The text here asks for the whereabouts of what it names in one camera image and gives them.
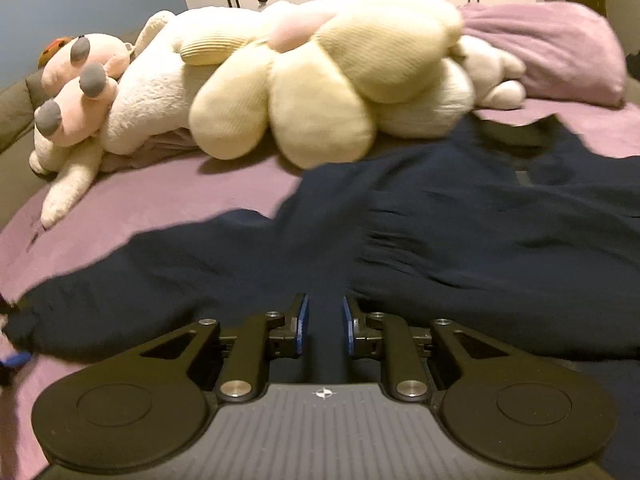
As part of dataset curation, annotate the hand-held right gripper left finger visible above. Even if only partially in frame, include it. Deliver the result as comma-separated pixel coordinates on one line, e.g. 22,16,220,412
136,293,310,404

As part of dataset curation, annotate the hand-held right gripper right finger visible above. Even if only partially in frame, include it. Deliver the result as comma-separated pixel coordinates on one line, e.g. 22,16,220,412
340,295,507,404

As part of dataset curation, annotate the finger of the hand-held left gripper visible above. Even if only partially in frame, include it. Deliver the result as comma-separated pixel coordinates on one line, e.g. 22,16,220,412
0,349,32,386

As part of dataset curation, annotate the navy blue garment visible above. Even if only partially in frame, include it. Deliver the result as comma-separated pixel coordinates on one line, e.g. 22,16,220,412
9,114,640,397
0,94,640,480

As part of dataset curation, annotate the cream flower plush cushion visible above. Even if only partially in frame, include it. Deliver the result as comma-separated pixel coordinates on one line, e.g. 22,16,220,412
178,0,477,171

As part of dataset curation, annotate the pink plush with grey tips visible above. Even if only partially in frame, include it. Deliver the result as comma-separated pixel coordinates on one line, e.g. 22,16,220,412
33,33,132,149

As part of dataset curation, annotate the large white plush toy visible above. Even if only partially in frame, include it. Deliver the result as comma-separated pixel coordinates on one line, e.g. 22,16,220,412
28,10,266,231

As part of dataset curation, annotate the small white plush toy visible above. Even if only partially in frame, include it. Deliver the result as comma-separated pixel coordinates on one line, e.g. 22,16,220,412
450,35,528,111

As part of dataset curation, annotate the red ladybug plush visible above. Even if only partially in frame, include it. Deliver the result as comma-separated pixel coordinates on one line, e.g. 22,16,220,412
37,36,77,69

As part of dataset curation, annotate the purple pillow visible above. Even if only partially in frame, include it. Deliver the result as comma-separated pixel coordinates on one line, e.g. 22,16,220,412
457,2,629,109

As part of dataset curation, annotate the grey upholstered bed frame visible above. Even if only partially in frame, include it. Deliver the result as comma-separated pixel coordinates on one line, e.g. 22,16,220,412
0,71,52,228

